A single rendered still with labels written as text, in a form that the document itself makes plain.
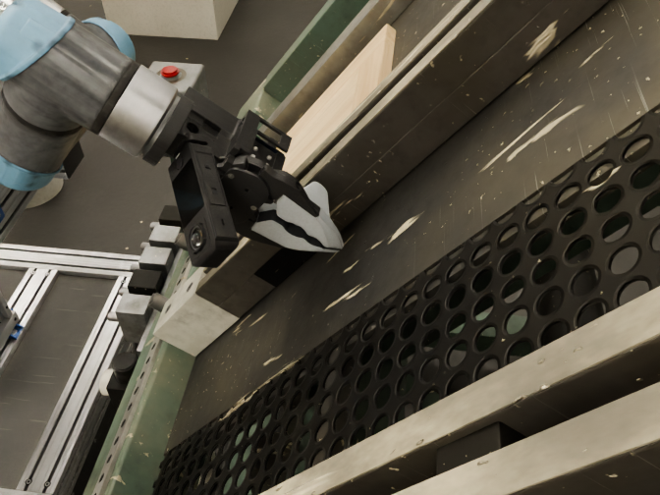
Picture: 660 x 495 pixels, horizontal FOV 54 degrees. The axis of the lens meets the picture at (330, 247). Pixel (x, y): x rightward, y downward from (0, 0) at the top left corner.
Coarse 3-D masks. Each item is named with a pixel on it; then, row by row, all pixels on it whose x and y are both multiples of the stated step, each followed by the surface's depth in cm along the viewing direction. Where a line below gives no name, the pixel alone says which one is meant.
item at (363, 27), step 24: (384, 0) 100; (408, 0) 99; (360, 24) 103; (384, 24) 102; (336, 48) 107; (360, 48) 106; (312, 72) 112; (336, 72) 109; (288, 96) 119; (312, 96) 113; (288, 120) 117
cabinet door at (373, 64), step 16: (384, 32) 96; (368, 48) 98; (384, 48) 92; (352, 64) 102; (368, 64) 94; (384, 64) 89; (336, 80) 105; (352, 80) 98; (368, 80) 90; (320, 96) 107; (336, 96) 100; (352, 96) 93; (320, 112) 103; (336, 112) 96; (304, 128) 105; (320, 128) 98; (304, 144) 101; (288, 160) 104
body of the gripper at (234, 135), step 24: (192, 96) 63; (168, 120) 58; (192, 120) 62; (216, 120) 63; (240, 120) 65; (264, 120) 65; (168, 144) 58; (216, 144) 62; (240, 144) 61; (264, 144) 65; (288, 144) 65; (240, 168) 59; (240, 192) 61; (264, 192) 61; (240, 216) 64
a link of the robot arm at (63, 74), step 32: (32, 0) 54; (0, 32) 52; (32, 32) 53; (64, 32) 54; (0, 64) 54; (32, 64) 53; (64, 64) 54; (96, 64) 55; (128, 64) 57; (32, 96) 56; (64, 96) 55; (96, 96) 55; (64, 128) 59; (96, 128) 57
